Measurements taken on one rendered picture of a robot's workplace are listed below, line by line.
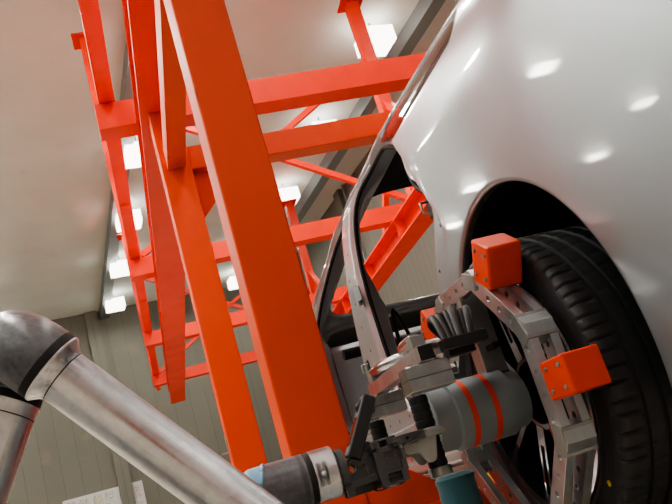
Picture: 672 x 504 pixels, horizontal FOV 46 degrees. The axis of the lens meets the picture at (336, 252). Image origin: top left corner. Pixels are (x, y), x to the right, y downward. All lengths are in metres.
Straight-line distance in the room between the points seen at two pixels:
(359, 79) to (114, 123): 1.63
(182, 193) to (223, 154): 2.06
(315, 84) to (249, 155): 3.13
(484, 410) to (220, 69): 1.29
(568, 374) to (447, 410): 0.32
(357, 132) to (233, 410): 1.74
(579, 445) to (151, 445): 0.74
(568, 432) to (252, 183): 1.16
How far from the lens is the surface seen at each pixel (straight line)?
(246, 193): 2.21
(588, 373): 1.41
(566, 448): 1.48
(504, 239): 1.59
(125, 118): 5.15
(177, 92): 3.67
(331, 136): 4.56
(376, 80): 5.47
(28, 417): 1.39
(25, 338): 1.25
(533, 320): 1.49
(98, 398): 1.23
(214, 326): 4.07
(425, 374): 1.48
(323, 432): 2.06
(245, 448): 3.97
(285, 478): 1.38
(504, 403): 1.65
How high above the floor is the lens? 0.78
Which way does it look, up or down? 16 degrees up
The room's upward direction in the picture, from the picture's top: 17 degrees counter-clockwise
